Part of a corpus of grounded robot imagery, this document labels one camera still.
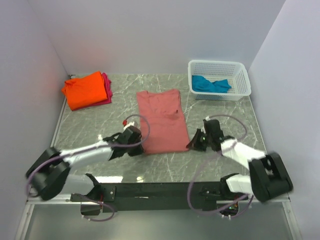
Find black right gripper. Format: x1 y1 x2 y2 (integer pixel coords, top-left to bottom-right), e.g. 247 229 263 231
187 128 213 152

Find salmon pink t-shirt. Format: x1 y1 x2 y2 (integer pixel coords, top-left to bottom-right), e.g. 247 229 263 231
136 89 190 155

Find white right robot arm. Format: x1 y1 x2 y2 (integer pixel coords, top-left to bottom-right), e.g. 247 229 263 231
186 117 294 203

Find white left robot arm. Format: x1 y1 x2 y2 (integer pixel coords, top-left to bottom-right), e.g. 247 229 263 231
25 125 147 201

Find folded magenta t-shirt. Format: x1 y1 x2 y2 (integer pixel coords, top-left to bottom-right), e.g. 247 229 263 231
93 72 113 106

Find blue t-shirt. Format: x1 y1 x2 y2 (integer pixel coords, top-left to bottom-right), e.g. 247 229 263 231
191 75 232 94

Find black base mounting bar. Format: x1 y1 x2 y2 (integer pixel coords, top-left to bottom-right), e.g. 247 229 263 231
69 181 250 213

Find folded orange t-shirt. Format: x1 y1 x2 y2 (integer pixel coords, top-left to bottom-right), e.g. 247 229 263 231
61 71 108 111

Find white plastic basket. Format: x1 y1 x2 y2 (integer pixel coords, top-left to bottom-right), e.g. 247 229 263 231
188 60 252 101

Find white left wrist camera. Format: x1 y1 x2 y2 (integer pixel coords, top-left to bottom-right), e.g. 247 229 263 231
122 119 138 130

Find aluminium frame rail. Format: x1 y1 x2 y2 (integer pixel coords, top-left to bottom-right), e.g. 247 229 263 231
16 193 302 240

